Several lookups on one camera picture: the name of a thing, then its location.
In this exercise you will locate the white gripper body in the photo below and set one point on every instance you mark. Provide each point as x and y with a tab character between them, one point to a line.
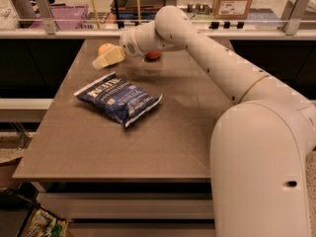
128	44

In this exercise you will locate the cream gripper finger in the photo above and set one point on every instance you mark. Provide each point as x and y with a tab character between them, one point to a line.
109	57

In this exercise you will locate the grey drawer cabinet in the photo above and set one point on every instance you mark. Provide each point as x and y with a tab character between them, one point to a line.
135	209

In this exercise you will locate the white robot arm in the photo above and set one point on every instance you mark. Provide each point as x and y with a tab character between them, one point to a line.
258	147

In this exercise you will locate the snack box on floor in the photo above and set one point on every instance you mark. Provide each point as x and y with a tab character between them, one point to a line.
42	223

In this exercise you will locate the left metal railing post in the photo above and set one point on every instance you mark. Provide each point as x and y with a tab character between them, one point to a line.
49	24

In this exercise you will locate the blue potato chip bag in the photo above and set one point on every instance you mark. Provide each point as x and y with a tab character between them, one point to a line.
120	100

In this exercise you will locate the cardboard box with label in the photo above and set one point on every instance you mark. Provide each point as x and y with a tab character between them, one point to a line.
231	9

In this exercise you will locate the orange fruit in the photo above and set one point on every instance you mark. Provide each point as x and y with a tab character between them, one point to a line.
104	47

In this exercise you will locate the glass railing panel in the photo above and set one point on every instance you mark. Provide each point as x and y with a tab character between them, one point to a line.
98	9

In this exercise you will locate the red apple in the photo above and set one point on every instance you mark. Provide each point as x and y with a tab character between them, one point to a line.
153	55

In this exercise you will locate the purple plastic crate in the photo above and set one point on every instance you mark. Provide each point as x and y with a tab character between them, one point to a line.
69	17

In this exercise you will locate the right metal railing post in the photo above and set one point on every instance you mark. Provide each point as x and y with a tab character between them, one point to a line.
292	25

